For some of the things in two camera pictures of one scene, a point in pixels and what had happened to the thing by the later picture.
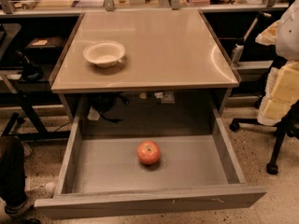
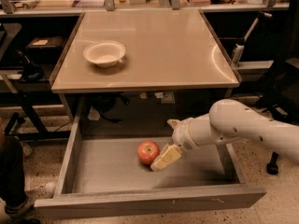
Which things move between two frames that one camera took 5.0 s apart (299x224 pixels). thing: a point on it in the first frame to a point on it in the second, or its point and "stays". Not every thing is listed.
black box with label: [45, 49] stays
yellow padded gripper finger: [281, 93] to [169, 154]
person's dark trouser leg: [12, 171] stays
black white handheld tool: [238, 48] stays
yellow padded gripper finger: [268, 36] to [175, 123]
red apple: [149, 151] stays
